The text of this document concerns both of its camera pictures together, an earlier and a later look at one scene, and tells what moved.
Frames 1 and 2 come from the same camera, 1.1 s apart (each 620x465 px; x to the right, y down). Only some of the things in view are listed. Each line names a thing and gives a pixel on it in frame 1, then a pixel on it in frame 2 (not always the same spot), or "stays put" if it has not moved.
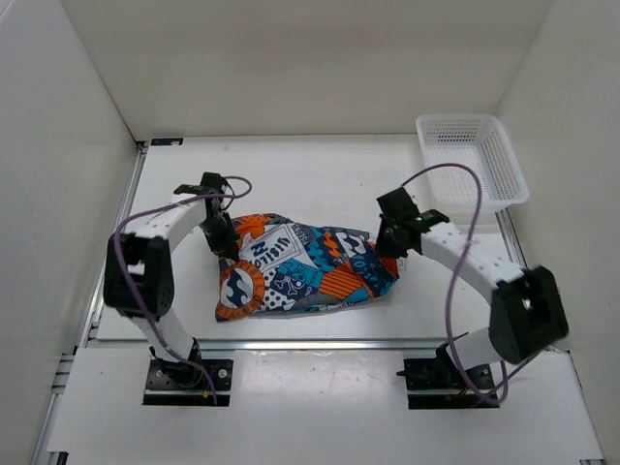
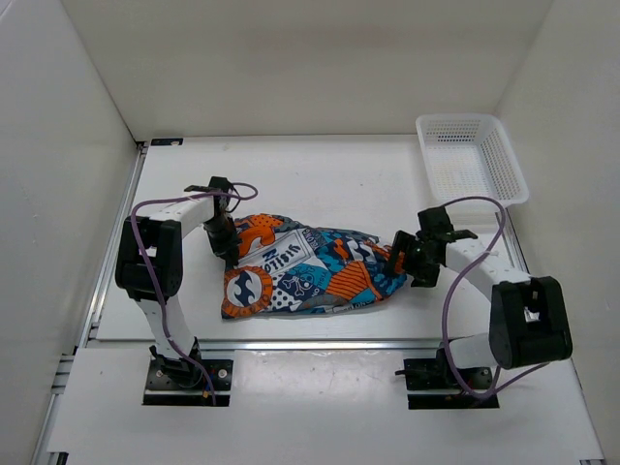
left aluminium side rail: (65, 368) stays put
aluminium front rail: (271, 345) stays put
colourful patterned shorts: (284, 266) stays put
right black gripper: (383, 249) -> (423, 277)
